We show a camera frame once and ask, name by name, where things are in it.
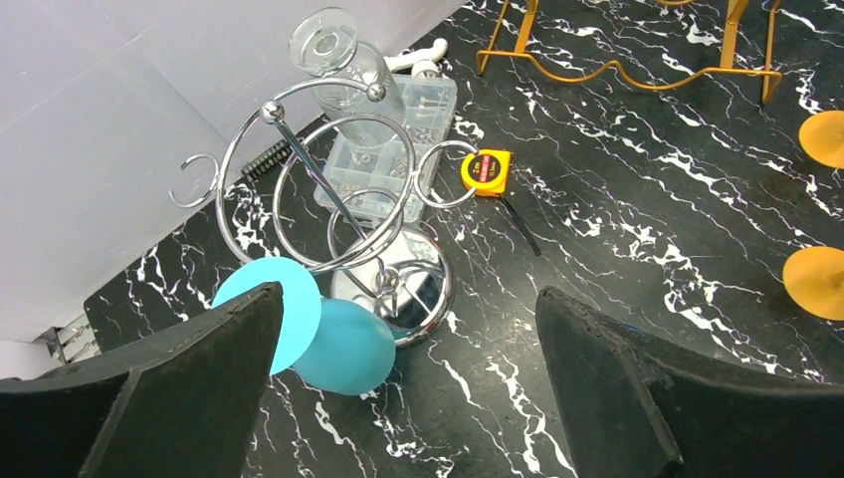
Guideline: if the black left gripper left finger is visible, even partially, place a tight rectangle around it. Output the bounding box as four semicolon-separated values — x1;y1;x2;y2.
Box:
1;282;284;477

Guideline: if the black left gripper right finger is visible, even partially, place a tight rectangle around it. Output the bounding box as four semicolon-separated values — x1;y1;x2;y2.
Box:
535;287;843;477

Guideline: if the blue plastic goblet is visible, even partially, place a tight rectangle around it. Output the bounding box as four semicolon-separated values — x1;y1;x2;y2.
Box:
212;257;396;396

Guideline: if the orange plastic goblet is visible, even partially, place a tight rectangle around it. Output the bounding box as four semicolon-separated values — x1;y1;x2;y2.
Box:
798;111;844;169
782;246;843;322

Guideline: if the chrome spiral glass rack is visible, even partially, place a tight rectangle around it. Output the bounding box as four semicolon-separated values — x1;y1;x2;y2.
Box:
168;78;479;348

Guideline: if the clear glass wine glass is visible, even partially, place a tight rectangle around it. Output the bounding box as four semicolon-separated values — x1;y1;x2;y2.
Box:
289;7;406;124

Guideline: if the gold wire glass rack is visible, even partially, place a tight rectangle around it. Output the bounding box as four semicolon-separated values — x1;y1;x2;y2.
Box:
476;0;784;106

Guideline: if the black screwdriver bit strip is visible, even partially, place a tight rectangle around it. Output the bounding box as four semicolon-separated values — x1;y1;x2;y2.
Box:
241;140;292;182

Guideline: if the yellow tape measure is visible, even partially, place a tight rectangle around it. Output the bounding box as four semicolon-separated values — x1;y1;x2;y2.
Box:
460;148;513;198

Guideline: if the clear plastic parts box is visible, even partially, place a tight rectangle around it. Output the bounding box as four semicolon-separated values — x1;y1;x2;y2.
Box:
322;75;458;227

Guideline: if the white small tool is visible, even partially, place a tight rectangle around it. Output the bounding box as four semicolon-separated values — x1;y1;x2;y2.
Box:
384;38;449;78

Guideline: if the aluminium frame rail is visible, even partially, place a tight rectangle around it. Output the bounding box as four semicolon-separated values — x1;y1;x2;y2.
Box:
36;314;101;365

